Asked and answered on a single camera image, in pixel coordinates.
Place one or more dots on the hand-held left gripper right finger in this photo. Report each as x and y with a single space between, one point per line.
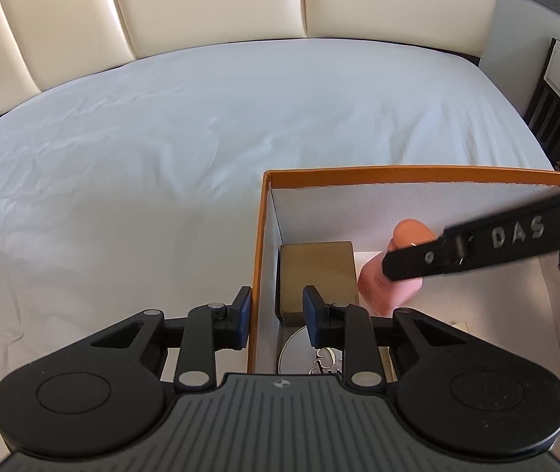
312 314

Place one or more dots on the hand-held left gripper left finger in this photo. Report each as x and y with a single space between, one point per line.
244 312

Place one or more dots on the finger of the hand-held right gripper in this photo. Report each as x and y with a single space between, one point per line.
417 261

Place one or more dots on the round silver tin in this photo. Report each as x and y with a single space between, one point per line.
294 349

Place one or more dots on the pink bottle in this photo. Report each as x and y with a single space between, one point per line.
388 295

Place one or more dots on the gold square box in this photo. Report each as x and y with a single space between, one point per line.
316 265

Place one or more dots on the orange cardboard box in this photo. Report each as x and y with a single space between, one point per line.
407 191

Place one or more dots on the black white nightstand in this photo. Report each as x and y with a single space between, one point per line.
550 113

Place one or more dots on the light blue bed sheet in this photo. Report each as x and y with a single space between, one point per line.
161 157

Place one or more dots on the cream padded headboard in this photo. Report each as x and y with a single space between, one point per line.
211 0

